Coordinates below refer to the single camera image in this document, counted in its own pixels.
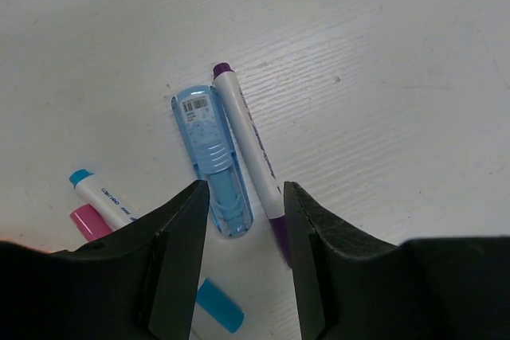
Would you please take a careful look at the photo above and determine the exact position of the pink capped white marker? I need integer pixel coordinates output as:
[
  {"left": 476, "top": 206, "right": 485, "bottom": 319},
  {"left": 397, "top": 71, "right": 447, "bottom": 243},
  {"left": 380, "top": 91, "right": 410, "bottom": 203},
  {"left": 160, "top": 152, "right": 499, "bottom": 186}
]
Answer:
[{"left": 69, "top": 204, "right": 113, "bottom": 242}]

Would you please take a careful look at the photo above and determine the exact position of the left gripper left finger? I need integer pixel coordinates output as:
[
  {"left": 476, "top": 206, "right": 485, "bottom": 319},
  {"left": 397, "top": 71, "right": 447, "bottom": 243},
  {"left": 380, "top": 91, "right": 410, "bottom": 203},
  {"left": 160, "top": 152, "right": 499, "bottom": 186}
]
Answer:
[{"left": 1, "top": 181, "right": 210, "bottom": 339}]

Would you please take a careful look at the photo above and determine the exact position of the purple capped white marker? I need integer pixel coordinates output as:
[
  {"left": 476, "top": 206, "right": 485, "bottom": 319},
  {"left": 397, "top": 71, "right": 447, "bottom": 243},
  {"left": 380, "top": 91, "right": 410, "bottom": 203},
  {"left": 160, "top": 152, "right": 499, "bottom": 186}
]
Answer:
[{"left": 213, "top": 62, "right": 291, "bottom": 264}]

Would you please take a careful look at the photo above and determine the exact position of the blue capped white marker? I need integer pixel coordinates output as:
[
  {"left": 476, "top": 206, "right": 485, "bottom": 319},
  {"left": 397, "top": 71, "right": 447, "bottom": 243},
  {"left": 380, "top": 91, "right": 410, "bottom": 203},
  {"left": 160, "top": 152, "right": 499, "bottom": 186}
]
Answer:
[{"left": 69, "top": 169, "right": 245, "bottom": 334}]

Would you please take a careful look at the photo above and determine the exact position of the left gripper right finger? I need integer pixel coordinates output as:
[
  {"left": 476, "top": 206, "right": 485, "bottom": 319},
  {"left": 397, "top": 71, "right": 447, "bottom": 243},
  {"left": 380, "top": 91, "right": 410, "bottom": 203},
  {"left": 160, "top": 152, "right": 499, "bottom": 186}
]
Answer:
[{"left": 284, "top": 182, "right": 509, "bottom": 339}]

